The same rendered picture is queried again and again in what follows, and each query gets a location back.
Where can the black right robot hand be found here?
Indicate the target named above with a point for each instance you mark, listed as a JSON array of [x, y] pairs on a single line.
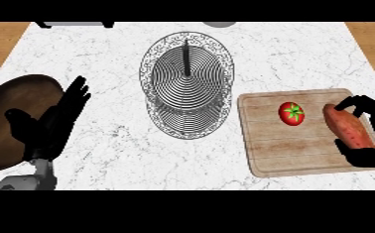
[[360, 156]]

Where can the grey round object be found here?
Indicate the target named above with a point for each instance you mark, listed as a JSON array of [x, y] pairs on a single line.
[[221, 23]]

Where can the orange sweet potato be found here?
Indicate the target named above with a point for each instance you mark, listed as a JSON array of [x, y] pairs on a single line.
[[348, 127]]

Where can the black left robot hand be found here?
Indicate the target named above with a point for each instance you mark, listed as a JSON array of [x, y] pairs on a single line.
[[59, 121]]

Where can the pale wooden cutting board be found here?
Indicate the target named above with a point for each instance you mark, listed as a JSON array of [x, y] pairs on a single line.
[[293, 144]]

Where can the grey appliance with black feet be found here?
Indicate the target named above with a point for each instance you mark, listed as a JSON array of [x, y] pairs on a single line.
[[76, 23]]

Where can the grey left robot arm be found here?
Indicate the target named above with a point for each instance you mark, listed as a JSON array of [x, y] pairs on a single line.
[[38, 175]]

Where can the dark brown round board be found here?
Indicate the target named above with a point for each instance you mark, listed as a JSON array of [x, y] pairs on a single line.
[[25, 104]]

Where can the red tomato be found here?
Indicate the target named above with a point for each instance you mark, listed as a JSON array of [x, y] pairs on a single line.
[[292, 113]]

